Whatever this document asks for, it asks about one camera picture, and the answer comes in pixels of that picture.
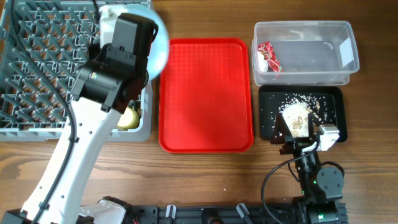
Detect rice and food scraps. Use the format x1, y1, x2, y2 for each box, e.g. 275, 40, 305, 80
264, 93, 335, 138

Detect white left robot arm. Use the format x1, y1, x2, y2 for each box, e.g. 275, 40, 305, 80
1, 44, 150, 223

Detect red plastic tray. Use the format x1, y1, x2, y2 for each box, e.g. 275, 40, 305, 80
159, 38, 254, 154

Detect black food waste tray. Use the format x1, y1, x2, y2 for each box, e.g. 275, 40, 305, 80
259, 85, 348, 142

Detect large light blue plate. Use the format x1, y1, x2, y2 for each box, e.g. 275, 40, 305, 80
99, 1, 170, 80

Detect red strawberry cake wrapper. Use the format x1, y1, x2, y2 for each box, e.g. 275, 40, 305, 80
257, 42, 284, 72

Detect grey dishwasher rack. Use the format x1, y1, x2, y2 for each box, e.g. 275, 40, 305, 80
1, 0, 148, 142

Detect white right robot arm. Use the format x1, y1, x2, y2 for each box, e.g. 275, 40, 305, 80
266, 113, 348, 223

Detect white tissue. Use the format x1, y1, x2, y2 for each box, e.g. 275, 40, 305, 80
257, 52, 269, 72

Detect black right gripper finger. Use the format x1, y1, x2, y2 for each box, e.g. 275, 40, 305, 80
307, 113, 320, 139
271, 113, 293, 142

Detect yellow plastic cup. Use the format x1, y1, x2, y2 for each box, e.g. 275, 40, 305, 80
116, 107, 140, 130

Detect clear plastic waste bin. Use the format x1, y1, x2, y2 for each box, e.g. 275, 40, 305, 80
252, 21, 360, 86

